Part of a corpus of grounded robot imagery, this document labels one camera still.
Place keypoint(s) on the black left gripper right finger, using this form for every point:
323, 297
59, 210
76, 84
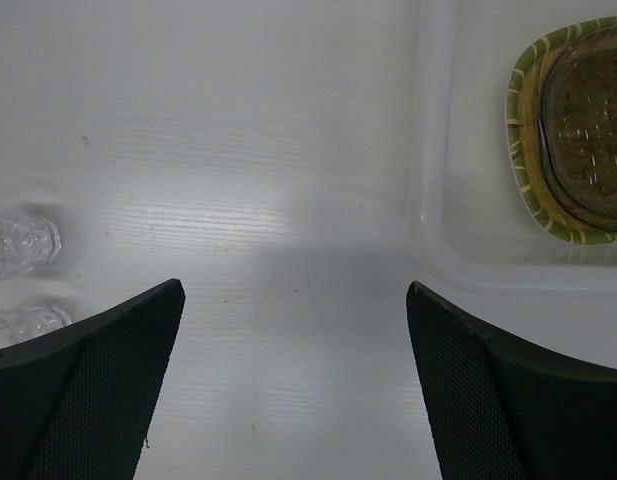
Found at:
501, 407

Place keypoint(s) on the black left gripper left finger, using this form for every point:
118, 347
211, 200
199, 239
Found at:
77, 403

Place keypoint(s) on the white plastic bin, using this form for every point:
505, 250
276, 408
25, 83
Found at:
468, 221

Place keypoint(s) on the clear glass plate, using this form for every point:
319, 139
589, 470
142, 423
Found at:
577, 124

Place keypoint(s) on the woven bamboo tray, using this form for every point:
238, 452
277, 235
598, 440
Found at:
524, 143

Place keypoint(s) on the clear glass cup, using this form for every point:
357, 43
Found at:
28, 241
21, 325

